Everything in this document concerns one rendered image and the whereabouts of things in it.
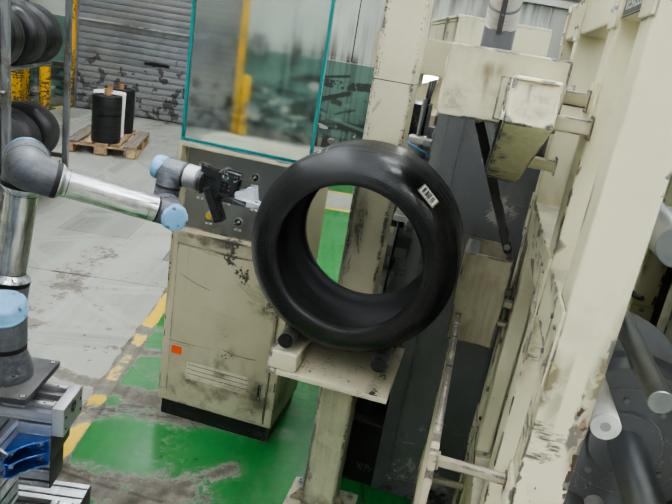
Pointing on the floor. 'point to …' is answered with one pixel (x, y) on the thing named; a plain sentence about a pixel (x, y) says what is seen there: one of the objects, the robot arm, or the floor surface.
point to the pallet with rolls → (111, 124)
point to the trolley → (47, 125)
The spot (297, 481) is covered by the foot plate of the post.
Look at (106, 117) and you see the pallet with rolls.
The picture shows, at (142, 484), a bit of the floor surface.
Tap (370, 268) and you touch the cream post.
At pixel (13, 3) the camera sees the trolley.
